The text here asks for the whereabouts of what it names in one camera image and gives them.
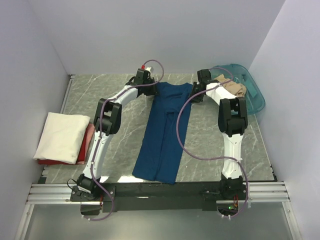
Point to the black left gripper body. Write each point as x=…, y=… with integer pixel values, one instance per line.
x=150, y=89

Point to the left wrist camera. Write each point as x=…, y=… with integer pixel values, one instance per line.
x=150, y=69

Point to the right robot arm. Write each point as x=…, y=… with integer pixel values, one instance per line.
x=232, y=123

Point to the teal plastic bin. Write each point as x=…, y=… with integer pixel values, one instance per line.
x=242, y=78

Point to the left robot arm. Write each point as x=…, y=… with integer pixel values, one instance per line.
x=107, y=122

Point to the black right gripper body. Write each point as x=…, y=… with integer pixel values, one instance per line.
x=198, y=98

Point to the blue t-shirt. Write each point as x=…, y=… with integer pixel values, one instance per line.
x=160, y=153

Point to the red folded t-shirt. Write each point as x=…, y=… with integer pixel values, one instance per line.
x=50, y=162

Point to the beige garment in bin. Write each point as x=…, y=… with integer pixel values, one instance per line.
x=236, y=89

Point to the black base beam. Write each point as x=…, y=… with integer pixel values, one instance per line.
x=143, y=196

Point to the pink folded t-shirt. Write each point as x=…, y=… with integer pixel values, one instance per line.
x=89, y=132

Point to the white folded t-shirt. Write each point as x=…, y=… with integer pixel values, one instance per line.
x=62, y=137

